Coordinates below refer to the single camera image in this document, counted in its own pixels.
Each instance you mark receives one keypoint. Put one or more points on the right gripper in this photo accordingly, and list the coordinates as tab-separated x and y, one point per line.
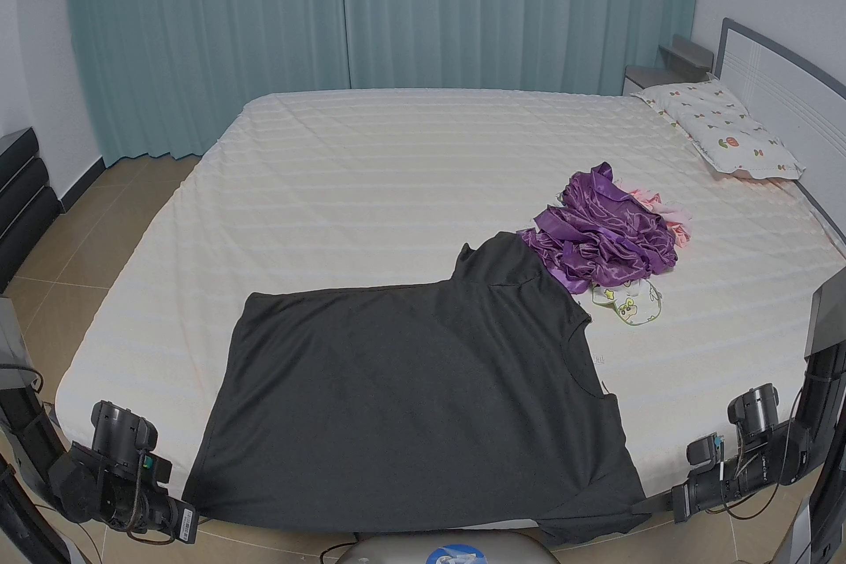
707	492

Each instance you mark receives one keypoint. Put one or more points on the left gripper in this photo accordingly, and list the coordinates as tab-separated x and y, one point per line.
155	512

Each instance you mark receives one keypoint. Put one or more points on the black T-shirt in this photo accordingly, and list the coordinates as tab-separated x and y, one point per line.
410	389

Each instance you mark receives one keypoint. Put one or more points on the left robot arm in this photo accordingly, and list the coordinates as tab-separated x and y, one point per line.
79	482

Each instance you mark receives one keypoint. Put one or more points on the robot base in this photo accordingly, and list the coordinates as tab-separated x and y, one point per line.
396	551

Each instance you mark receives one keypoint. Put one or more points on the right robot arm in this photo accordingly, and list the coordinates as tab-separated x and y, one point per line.
823	403

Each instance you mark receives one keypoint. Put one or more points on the bed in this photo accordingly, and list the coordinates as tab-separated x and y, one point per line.
396	184

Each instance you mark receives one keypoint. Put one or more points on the white printed garment green trim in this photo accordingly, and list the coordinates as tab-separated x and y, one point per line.
634	307

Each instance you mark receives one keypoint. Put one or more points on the pink garment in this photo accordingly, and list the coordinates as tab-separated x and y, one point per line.
677	221

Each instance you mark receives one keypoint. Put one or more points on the purple satin garment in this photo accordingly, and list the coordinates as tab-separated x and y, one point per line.
601	231

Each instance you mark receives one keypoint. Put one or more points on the black chest of drawers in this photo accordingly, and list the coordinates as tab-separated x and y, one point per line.
23	198

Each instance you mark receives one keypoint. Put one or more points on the white printed pillow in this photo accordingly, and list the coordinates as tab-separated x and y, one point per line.
720	125

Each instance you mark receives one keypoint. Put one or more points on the grey bedside table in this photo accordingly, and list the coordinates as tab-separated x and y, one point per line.
651	77

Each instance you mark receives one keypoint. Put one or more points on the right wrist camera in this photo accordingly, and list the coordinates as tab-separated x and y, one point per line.
704	450

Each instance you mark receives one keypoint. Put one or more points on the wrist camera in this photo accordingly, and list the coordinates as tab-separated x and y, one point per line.
704	450
155	469

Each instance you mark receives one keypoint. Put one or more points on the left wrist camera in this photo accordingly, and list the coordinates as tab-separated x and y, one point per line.
155	469

